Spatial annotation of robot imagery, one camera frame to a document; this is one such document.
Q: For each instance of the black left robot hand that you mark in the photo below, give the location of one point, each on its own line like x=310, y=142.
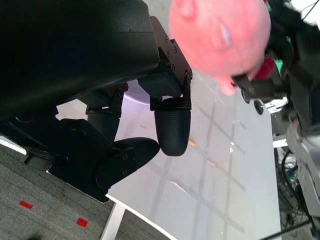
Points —
x=75, y=62

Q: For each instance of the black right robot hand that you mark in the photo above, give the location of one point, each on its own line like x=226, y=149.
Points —
x=265, y=87

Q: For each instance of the pink plush doll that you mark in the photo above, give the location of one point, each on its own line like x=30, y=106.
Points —
x=220, y=40

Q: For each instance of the lavender round plate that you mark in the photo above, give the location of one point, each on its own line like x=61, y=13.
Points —
x=137, y=96

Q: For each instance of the red round cap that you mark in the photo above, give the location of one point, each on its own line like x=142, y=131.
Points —
x=266, y=68

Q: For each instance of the green cloth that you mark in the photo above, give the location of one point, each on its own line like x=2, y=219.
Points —
x=279, y=64

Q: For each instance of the grey robot body shell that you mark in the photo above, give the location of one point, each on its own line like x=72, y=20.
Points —
x=303, y=155

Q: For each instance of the white table leg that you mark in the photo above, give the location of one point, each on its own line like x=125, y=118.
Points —
x=112, y=222

